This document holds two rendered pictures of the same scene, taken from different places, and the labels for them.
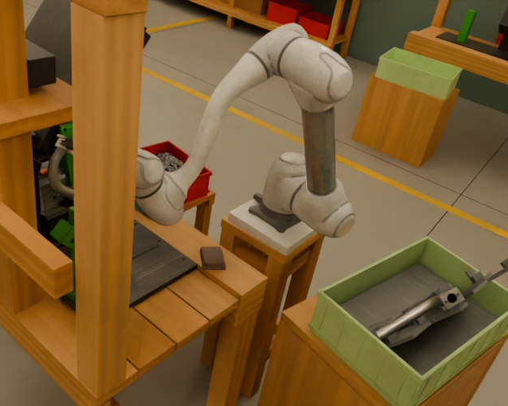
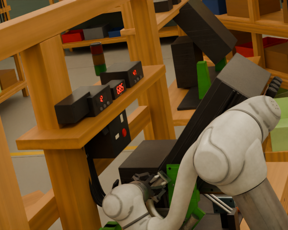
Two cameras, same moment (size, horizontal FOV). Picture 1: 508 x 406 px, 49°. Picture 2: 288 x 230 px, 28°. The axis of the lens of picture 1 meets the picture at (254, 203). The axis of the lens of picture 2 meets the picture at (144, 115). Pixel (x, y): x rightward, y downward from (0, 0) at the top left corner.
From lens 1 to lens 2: 1.78 m
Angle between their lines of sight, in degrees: 72
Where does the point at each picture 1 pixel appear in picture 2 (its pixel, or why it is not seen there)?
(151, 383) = not seen: outside the picture
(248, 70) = not seen: hidden behind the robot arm
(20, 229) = (30, 212)
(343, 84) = (208, 164)
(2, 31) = (36, 86)
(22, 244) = not seen: hidden behind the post
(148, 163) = (108, 197)
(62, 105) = (58, 137)
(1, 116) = (25, 136)
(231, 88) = (189, 152)
